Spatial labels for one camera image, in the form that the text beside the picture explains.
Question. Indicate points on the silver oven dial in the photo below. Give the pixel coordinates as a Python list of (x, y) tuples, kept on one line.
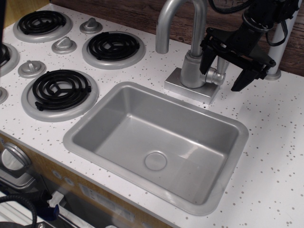
[(13, 160)]

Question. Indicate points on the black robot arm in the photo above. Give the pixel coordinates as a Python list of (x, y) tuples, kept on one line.
[(262, 14)]

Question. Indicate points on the silver toy faucet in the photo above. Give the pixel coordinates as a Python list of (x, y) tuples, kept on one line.
[(187, 81)]

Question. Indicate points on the silver stove knob left edge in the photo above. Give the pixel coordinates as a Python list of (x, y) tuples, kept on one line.
[(3, 95)]

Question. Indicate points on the back right stove burner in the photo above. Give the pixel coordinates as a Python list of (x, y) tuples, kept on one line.
[(113, 50)]

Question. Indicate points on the front right stove burner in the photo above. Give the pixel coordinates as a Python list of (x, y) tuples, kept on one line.
[(59, 95)]

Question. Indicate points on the silver stove knob middle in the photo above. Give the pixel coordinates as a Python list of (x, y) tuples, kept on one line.
[(64, 46)]

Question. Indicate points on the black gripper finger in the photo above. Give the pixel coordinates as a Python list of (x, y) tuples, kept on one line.
[(244, 79), (208, 57)]

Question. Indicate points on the blue clamp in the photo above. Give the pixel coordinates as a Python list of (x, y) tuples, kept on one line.
[(53, 213)]

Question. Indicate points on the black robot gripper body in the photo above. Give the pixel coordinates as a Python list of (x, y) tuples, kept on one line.
[(240, 48)]

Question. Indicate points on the grey plastic sink basin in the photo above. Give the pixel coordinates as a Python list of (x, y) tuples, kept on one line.
[(179, 152)]

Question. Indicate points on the white vertical pole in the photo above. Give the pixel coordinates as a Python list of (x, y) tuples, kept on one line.
[(282, 33)]

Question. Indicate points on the silver stove knob back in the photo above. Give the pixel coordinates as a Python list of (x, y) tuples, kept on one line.
[(91, 26)]

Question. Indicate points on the back left stove burner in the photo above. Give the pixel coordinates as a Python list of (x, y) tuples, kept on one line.
[(42, 26)]

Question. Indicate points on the left edge stove burner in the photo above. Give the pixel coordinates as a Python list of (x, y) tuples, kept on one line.
[(9, 58)]

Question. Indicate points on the silver faucet lever handle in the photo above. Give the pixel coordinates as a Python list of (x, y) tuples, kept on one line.
[(217, 76)]

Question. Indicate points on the silver stove knob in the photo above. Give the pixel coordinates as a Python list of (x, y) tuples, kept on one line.
[(31, 69), (64, 46), (91, 26)]

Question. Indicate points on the silver stove knob front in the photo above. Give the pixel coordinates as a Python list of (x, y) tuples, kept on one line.
[(31, 69)]

